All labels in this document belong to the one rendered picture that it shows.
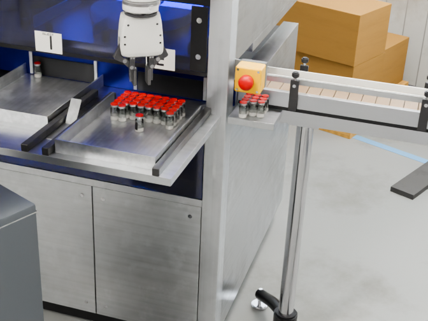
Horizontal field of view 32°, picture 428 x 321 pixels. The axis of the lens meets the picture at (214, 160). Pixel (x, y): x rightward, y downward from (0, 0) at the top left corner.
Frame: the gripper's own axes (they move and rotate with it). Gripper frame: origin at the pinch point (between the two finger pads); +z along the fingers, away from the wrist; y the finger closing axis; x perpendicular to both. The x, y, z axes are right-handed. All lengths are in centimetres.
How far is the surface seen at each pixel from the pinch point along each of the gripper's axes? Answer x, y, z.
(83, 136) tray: -9.8, 12.7, 19.1
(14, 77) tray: -53, 27, 18
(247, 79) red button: -9.0, -30.4, 6.4
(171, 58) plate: -24.2, -13.8, 4.8
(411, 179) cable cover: -112, -158, 105
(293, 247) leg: -16, -52, 66
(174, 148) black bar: 5.2, -7.1, 17.3
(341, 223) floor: -86, -108, 107
